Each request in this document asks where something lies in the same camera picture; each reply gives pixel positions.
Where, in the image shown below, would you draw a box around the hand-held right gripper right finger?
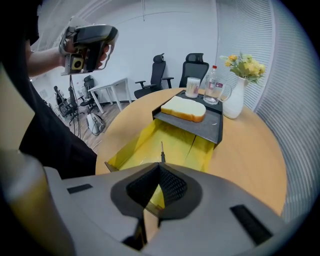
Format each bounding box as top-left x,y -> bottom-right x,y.
147,161 -> 286,256

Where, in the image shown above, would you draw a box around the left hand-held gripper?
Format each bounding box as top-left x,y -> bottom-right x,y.
58,24 -> 118,76

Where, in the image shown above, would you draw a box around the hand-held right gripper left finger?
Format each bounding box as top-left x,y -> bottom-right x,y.
44,161 -> 161,256

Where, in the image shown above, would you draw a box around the black tray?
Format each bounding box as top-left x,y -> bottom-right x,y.
104,87 -> 224,218

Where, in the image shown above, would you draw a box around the person's left forearm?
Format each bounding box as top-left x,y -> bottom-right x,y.
26,47 -> 63,78

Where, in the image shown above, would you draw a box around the person's left hand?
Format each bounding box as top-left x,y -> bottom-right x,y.
59,41 -> 111,70

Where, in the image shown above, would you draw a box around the white desk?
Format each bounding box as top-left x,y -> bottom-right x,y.
87,77 -> 133,115

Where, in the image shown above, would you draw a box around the black office chair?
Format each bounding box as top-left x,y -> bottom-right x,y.
79,74 -> 100,113
134,53 -> 175,100
179,52 -> 210,90
53,85 -> 80,126

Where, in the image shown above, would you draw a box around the person's black shirt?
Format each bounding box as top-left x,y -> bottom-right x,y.
18,24 -> 98,180

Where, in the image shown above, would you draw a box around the round wooden table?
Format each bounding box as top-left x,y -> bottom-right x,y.
95,87 -> 288,216

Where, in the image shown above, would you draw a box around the white round floor device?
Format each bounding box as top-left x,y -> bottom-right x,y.
85,112 -> 106,137

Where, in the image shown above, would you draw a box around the white cup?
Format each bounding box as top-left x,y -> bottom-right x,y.
184,77 -> 202,99

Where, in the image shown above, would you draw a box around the slice of white bread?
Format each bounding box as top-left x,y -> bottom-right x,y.
160,95 -> 207,123

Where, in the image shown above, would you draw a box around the clear plastic bottle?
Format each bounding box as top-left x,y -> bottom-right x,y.
208,65 -> 219,91

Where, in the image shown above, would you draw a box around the white vase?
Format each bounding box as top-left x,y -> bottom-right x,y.
222,76 -> 249,120

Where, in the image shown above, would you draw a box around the clear glass mug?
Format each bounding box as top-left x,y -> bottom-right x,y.
203,74 -> 233,105

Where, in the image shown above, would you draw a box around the yellow artificial flowers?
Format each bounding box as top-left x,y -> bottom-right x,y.
219,51 -> 266,85

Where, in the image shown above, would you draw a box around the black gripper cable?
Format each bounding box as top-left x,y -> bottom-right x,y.
68,74 -> 82,137

